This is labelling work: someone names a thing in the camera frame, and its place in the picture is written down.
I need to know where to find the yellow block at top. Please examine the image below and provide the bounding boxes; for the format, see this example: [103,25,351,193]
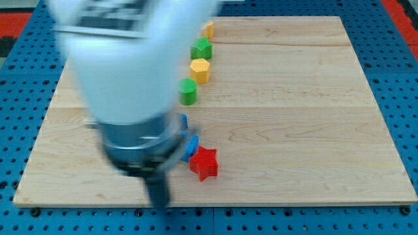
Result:
[201,21,214,39]

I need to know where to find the yellow hexagon block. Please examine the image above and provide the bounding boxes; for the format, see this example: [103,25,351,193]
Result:
[189,58,210,84]

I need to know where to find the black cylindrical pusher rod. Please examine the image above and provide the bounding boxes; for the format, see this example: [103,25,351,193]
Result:
[145,172,170,209]

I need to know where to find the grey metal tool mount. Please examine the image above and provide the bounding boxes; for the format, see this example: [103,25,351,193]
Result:
[84,112,198,178]

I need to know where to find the green cylinder block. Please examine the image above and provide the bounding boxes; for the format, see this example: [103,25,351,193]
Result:
[178,78,198,106]

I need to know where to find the green star block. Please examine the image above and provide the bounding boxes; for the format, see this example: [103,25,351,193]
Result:
[190,37,212,59]

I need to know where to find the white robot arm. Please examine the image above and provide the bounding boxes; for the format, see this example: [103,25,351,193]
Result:
[47,0,218,208]

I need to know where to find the blue block behind arm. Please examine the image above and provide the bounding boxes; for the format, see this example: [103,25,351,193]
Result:
[180,114,188,131]

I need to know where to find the blue round block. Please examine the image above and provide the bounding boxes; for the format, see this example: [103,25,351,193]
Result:
[180,134,199,163]

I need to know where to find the red star block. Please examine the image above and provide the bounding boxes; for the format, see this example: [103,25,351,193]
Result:
[189,146,219,182]

